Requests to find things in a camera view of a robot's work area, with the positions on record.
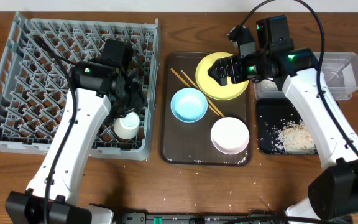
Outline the white plate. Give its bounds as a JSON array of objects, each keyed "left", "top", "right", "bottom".
[{"left": 210, "top": 117, "right": 250, "bottom": 155}]

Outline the pile of rice waste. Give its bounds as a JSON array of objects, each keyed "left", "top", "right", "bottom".
[{"left": 259, "top": 119, "right": 318, "bottom": 154}]

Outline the clear plastic bin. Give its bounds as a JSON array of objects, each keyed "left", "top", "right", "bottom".
[{"left": 254, "top": 52, "right": 358, "bottom": 101}]

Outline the wooden chopstick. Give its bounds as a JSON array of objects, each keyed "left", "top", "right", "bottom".
[
  {"left": 170, "top": 68, "right": 220, "bottom": 116},
  {"left": 181, "top": 70, "right": 225, "bottom": 118}
]

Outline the black waste tray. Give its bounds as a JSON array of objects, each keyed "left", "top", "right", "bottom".
[{"left": 256, "top": 98, "right": 303, "bottom": 141}]

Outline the grey plastic dish rack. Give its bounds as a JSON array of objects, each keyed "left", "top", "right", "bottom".
[{"left": 0, "top": 13, "right": 161, "bottom": 161}]

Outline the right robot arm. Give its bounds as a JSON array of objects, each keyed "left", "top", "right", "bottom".
[{"left": 208, "top": 15, "right": 358, "bottom": 223}]

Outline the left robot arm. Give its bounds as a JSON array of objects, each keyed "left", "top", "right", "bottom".
[{"left": 5, "top": 35, "right": 147, "bottom": 223}]

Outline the left wooden chopstick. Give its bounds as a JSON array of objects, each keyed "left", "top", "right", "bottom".
[{"left": 170, "top": 68, "right": 220, "bottom": 116}]

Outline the dark brown serving tray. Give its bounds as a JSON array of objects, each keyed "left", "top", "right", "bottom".
[{"left": 159, "top": 52, "right": 252, "bottom": 166}]

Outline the light blue bowl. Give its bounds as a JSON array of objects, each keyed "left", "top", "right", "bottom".
[{"left": 170, "top": 88, "right": 208, "bottom": 123}]

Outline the small white cup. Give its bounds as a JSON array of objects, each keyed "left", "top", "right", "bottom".
[{"left": 113, "top": 112, "right": 140, "bottom": 139}]

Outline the right wooden chopstick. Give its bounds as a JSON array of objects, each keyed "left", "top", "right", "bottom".
[{"left": 181, "top": 70, "right": 225, "bottom": 118}]

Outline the yellow plate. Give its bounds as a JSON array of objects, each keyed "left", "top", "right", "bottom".
[{"left": 195, "top": 52, "right": 249, "bottom": 100}]

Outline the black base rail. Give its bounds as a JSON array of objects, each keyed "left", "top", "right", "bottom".
[{"left": 88, "top": 203, "right": 354, "bottom": 224}]

